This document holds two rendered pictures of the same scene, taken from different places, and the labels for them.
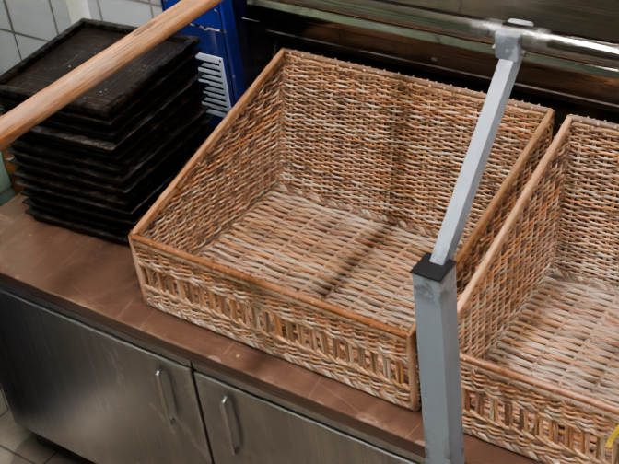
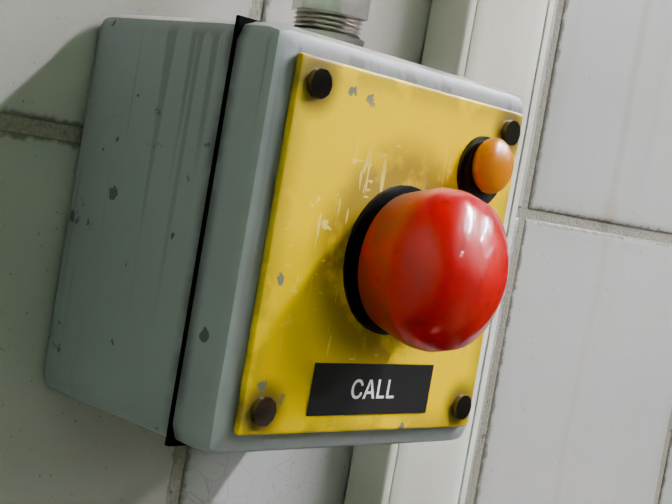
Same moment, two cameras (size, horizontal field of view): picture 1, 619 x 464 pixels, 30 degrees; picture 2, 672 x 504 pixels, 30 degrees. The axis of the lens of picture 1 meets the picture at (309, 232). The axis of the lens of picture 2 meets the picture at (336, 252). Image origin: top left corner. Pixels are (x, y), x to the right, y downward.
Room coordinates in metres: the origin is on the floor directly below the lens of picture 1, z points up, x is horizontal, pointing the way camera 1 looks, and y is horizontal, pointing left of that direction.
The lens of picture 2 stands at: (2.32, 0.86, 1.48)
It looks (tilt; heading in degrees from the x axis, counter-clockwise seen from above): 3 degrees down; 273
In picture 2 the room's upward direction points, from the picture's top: 10 degrees clockwise
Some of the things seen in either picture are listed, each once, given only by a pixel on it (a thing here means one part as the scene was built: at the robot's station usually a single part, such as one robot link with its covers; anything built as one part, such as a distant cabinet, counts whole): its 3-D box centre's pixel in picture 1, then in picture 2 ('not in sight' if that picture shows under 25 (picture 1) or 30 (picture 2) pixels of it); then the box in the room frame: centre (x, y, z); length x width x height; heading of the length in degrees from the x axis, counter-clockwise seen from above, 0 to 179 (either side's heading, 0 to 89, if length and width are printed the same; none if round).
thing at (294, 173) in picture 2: not in sight; (296, 238); (2.35, 0.52, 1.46); 0.10 x 0.07 x 0.10; 51
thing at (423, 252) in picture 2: not in sight; (424, 266); (2.31, 0.55, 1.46); 0.04 x 0.04 x 0.04; 51
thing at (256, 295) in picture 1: (342, 209); not in sight; (1.58, -0.06, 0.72); 0.56 x 0.49 x 0.28; 51
